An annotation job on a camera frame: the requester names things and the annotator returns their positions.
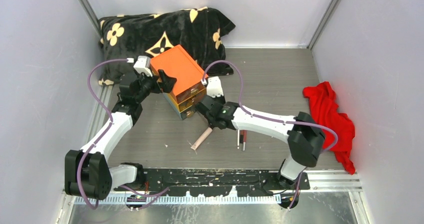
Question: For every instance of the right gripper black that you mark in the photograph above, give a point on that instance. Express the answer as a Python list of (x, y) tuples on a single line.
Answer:
[(221, 98)]

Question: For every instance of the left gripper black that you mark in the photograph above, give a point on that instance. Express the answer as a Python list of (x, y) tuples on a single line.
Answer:
[(166, 86)]

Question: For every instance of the orange drawer organizer box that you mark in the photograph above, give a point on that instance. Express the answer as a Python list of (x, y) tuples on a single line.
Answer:
[(188, 90)]

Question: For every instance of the white makeup pencil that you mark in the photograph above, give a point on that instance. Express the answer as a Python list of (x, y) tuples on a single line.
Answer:
[(238, 139)]

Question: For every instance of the pink makeup tube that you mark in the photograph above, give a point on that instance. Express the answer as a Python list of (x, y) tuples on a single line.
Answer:
[(202, 138)]

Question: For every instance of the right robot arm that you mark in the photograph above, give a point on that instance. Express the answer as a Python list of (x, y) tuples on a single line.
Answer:
[(300, 132)]

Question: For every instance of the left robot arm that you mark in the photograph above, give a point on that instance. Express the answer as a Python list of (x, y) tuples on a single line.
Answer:
[(86, 171)]

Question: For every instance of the black floral blanket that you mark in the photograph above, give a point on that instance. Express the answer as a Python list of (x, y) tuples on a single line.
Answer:
[(198, 30)]

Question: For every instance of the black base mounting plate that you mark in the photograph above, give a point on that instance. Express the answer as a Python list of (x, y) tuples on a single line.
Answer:
[(213, 182)]

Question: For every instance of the red cloth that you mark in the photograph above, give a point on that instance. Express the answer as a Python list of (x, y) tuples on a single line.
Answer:
[(324, 110)]

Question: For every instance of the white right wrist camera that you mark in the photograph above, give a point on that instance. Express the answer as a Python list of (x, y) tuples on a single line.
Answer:
[(214, 87)]

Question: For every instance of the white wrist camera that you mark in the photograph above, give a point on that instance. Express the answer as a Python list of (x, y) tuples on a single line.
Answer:
[(142, 65), (214, 87)]

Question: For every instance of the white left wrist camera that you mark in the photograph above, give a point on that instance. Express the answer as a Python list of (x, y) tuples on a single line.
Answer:
[(142, 65)]

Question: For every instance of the aluminium front rail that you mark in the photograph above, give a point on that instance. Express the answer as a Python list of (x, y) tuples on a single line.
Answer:
[(311, 181)]

